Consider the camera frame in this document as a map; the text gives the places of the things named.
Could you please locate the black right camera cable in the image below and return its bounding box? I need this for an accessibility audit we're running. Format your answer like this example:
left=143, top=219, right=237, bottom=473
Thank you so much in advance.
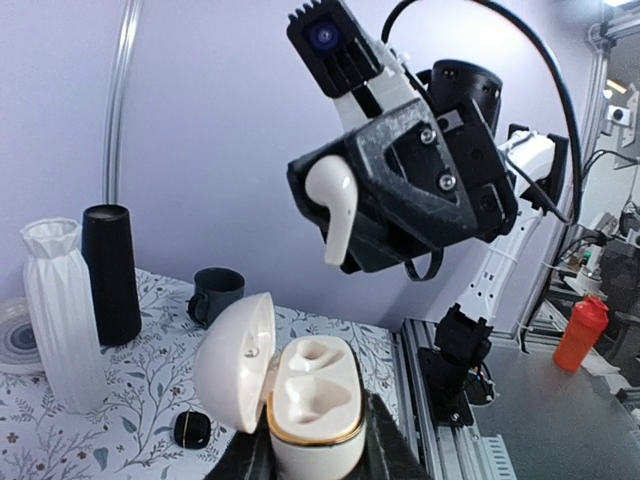
left=379, top=0, right=584, bottom=281

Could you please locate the white pleated vase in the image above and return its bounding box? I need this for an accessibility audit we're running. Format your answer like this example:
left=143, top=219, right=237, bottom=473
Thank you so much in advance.
left=20, top=218, right=109, bottom=414

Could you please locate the aluminium corner post right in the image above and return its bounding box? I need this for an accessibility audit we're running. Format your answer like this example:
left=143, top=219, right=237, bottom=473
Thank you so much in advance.
left=102, top=0, right=145, bottom=204

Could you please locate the aluminium front rail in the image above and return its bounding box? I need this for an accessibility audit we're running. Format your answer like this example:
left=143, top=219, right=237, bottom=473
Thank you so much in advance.
left=393, top=319, right=516, bottom=479

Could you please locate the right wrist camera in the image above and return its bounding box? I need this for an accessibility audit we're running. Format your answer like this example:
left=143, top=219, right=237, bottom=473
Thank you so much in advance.
left=286, top=0, right=384, bottom=99

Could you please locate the cream earbud charging case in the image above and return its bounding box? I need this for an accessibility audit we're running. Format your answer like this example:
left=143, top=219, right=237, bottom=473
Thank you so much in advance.
left=192, top=293, right=366, bottom=479

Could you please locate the white stem earbud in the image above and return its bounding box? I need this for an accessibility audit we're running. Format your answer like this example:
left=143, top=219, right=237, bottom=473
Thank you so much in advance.
left=305, top=155, right=359, bottom=267

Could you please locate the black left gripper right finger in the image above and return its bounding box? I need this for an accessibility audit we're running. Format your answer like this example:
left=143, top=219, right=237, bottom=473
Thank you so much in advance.
left=363, top=393, right=431, bottom=479

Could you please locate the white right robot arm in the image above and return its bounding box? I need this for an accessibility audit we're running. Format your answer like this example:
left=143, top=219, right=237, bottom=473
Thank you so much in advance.
left=287, top=60, right=569, bottom=428

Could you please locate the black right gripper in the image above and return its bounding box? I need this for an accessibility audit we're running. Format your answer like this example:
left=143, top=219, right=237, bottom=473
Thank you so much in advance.
left=286, top=97, right=519, bottom=275

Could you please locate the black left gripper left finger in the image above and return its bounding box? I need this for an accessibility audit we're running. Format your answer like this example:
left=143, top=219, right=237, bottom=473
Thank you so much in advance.
left=204, top=429, right=273, bottom=480

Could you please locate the black tall tumbler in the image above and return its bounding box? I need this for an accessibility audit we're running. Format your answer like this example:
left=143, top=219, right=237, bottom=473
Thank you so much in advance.
left=81, top=204, right=142, bottom=347

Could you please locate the orange shaker bottle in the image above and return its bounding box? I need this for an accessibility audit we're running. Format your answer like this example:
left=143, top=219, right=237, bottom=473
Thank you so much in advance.
left=553, top=295, right=609, bottom=373

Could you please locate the black earbud case right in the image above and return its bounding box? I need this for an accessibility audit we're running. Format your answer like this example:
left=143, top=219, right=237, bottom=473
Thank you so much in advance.
left=173, top=410, right=211, bottom=450

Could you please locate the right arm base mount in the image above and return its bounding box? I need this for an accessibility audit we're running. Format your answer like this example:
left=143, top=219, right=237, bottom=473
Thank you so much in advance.
left=417, top=303, right=493, bottom=427

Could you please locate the white ribbed plate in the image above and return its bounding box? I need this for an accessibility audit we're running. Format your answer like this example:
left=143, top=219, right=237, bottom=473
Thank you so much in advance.
left=1, top=298, right=44, bottom=375

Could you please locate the grey mug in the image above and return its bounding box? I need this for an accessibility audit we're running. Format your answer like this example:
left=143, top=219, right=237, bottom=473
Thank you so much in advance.
left=187, top=267, right=246, bottom=329

